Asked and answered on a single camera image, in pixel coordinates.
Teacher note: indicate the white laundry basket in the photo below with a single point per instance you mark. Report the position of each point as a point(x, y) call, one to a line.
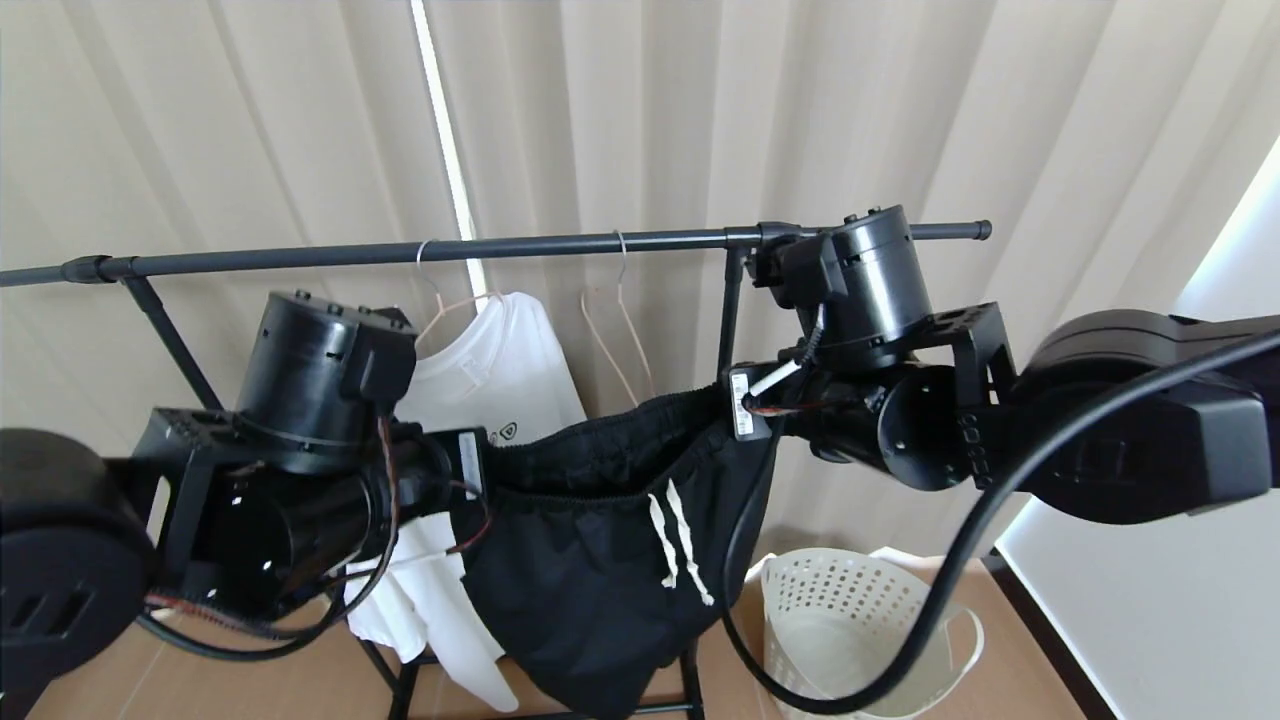
point(850, 620)

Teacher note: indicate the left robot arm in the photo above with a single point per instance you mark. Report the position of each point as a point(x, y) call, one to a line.
point(80, 540)

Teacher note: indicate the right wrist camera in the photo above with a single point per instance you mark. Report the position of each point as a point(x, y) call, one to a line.
point(765, 262)

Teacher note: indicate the black garment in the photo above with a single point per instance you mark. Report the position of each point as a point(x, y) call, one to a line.
point(580, 580)

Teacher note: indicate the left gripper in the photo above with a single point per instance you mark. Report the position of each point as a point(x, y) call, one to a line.
point(330, 520)

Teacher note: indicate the pink clothes hanger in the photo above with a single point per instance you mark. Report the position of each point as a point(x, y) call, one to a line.
point(622, 270)
point(440, 312)

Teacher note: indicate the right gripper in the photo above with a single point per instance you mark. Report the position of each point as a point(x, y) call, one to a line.
point(900, 430)

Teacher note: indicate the white printed t-shirt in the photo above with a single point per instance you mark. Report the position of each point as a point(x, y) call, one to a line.
point(500, 370)

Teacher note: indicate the black clothes rack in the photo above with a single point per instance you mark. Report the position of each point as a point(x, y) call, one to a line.
point(300, 252)

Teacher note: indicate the beige curtain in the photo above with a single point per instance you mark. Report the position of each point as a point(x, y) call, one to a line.
point(250, 110)

